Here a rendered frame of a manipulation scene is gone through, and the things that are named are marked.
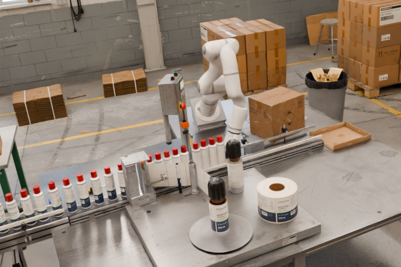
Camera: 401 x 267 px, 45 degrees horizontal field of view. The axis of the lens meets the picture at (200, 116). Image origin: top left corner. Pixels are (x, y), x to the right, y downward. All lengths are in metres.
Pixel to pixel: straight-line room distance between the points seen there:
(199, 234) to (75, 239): 0.66
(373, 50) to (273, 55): 1.20
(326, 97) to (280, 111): 1.97
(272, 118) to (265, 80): 3.16
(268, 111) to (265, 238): 1.11
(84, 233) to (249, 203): 0.88
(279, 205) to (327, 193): 0.46
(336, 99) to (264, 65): 1.42
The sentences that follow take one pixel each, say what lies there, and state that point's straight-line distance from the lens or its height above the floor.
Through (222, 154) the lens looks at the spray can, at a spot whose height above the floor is 0.97.
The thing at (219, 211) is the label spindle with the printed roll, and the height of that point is 1.03.
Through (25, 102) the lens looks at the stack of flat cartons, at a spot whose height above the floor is 0.31.
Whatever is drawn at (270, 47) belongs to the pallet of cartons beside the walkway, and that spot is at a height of 0.67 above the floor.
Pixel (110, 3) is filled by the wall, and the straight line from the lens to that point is 7.96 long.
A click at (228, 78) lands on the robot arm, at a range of 2.81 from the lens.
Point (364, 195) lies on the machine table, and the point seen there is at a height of 0.83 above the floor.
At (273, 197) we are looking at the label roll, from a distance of 2.36.
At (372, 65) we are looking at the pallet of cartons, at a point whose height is 0.42.
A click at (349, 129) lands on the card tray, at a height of 0.83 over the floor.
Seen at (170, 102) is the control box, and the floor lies 1.36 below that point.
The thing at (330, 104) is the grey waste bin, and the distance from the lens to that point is 5.20.
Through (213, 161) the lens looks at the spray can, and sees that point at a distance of 2.88.
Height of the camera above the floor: 2.30
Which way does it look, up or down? 23 degrees down
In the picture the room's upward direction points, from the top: 6 degrees counter-clockwise
